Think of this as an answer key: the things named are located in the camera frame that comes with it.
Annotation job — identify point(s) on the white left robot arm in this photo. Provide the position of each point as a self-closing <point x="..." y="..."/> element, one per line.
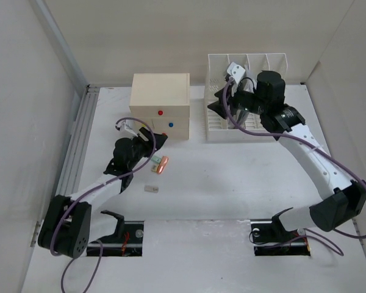
<point x="67" y="224"/>

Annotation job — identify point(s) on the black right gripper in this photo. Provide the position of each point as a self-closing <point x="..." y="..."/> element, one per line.
<point x="218" y="106"/>

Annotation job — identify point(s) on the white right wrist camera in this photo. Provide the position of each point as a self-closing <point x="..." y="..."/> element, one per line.
<point x="236" y="71"/>

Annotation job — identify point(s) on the small beige eraser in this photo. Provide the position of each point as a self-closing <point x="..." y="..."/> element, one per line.
<point x="153" y="189"/>

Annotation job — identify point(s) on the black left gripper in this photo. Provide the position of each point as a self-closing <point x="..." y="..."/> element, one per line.
<point x="147" y="144"/>

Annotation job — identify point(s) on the aluminium rail frame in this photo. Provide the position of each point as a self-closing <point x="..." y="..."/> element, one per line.
<point x="83" y="105"/>

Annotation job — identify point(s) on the grey setup guide booklet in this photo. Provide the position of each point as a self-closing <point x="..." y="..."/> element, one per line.
<point x="247" y="84"/>

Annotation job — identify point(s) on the cream wooden drawer cabinet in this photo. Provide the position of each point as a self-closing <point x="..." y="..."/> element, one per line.
<point x="169" y="92"/>

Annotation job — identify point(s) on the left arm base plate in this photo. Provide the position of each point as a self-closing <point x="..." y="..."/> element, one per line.
<point x="112" y="235"/>

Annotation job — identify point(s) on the green highlighter pen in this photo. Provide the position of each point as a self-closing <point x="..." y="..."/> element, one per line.
<point x="156" y="159"/>

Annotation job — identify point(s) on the white perforated file organizer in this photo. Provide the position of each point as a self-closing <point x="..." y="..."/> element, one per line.
<point x="220" y="130"/>

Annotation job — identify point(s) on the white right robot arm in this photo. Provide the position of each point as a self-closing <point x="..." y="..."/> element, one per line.
<point x="342" y="193"/>

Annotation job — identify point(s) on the orange highlighter pen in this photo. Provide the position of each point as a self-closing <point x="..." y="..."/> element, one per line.
<point x="161" y="166"/>

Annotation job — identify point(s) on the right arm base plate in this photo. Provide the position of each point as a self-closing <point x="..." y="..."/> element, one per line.
<point x="271" y="239"/>

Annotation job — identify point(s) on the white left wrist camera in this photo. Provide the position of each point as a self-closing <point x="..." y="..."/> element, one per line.
<point x="125" y="128"/>

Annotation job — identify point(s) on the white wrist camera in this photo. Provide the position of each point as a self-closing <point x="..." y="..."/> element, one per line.
<point x="236" y="71"/>
<point x="125" y="128"/>

